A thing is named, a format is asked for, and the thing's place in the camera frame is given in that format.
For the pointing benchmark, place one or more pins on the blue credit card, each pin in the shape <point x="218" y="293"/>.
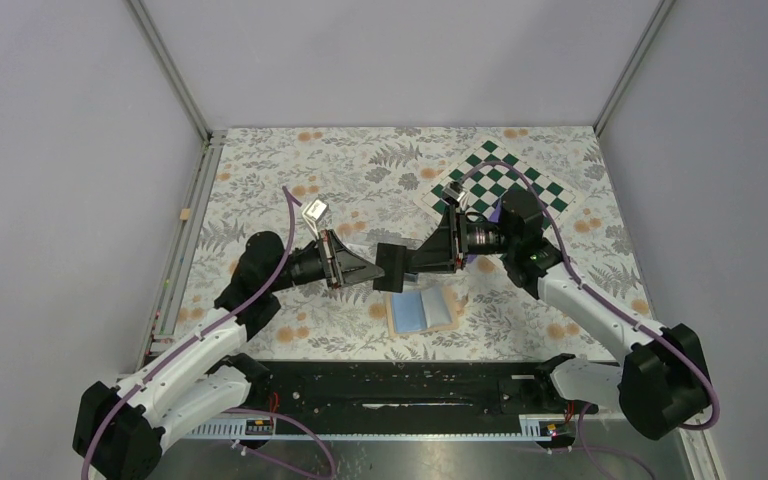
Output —
<point x="408" y="314"/>

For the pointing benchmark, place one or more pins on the purple marker pen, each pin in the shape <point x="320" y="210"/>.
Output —
<point x="494" y="217"/>

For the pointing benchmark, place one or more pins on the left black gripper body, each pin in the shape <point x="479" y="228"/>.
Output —
<point x="310" y="265"/>

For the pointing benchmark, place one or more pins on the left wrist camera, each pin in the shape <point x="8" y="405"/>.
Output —
<point x="312" y="214"/>

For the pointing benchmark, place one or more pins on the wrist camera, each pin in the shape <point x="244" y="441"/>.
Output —
<point x="312" y="214"/>
<point x="454" y="194"/>

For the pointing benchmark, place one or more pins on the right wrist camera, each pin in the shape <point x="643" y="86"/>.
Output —
<point x="454" y="194"/>

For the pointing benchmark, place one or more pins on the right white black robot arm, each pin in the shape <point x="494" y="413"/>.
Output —
<point x="659" y="379"/>

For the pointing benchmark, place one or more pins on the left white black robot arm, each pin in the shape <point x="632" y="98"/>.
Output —
<point x="122" y="431"/>

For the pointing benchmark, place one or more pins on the green white checkered board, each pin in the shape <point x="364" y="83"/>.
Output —
<point x="485" y="188"/>

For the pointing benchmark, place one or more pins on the floral patterned table mat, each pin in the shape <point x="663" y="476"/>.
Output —
<point x="369" y="177"/>

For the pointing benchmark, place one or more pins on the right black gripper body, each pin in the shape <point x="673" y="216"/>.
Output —
<point x="477" y="238"/>

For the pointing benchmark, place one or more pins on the white slotted cable duct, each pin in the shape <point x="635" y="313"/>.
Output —
<point x="260" y="428"/>

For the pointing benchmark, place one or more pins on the tan leather card holder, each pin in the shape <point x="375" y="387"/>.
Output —
<point x="440" y="307"/>

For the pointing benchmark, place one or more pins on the clear plastic box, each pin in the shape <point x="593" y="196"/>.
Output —
<point x="364" y="249"/>

